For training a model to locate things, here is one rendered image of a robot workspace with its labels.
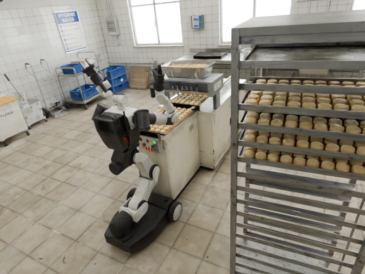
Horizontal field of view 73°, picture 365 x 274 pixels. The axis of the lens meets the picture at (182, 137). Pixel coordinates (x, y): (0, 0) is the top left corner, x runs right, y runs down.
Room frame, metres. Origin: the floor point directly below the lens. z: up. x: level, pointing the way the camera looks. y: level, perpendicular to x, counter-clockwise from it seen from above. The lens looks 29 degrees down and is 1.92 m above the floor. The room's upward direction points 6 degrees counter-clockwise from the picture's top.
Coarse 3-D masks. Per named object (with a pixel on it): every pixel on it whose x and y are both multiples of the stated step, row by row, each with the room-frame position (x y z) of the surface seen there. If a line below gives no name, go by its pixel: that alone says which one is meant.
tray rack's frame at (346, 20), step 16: (272, 16) 1.30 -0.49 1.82; (288, 16) 1.21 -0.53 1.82; (304, 16) 1.13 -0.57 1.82; (320, 16) 1.06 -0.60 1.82; (336, 16) 1.00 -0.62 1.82; (352, 16) 0.94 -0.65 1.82; (240, 32) 0.95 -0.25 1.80; (256, 32) 0.92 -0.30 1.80; (272, 32) 0.90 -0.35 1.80; (288, 32) 0.88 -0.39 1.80; (304, 32) 0.86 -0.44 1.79; (320, 32) 0.84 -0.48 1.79; (336, 32) 0.82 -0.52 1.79; (256, 256) 1.20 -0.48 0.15; (288, 256) 1.17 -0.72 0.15; (304, 256) 1.16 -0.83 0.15; (256, 272) 1.07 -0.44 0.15; (288, 272) 1.05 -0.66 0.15; (320, 272) 1.03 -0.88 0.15; (352, 272) 0.71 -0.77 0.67
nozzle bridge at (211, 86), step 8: (168, 80) 2.72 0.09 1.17; (176, 80) 2.67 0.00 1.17; (184, 80) 2.62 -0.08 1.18; (192, 80) 2.58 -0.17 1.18; (200, 80) 2.55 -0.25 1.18; (208, 80) 2.52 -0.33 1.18; (216, 80) 2.55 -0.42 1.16; (168, 88) 2.83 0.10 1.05; (176, 88) 2.78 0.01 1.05; (184, 88) 2.72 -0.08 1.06; (200, 88) 2.61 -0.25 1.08; (208, 88) 2.47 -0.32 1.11; (216, 88) 2.55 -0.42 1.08; (168, 96) 2.97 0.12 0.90; (208, 96) 2.47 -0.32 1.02; (216, 96) 2.54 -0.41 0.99; (216, 104) 2.54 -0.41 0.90
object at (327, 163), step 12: (252, 156) 0.99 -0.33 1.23; (264, 156) 0.96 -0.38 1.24; (276, 156) 0.95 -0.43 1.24; (288, 156) 0.94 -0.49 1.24; (300, 156) 0.94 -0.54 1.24; (312, 156) 0.92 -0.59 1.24; (324, 168) 0.85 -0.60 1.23; (336, 168) 0.84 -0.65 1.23; (348, 168) 0.82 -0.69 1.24; (360, 168) 0.81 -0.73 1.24
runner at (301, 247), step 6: (246, 234) 1.34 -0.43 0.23; (252, 234) 1.33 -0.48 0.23; (258, 234) 1.31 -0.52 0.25; (270, 240) 1.27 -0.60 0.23; (276, 240) 1.25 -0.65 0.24; (282, 240) 1.24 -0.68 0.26; (288, 246) 1.20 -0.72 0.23; (294, 246) 1.19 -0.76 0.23; (300, 246) 1.18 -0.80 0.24; (306, 246) 1.16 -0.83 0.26; (312, 252) 1.13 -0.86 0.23; (318, 252) 1.13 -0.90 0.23; (324, 252) 1.11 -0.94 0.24
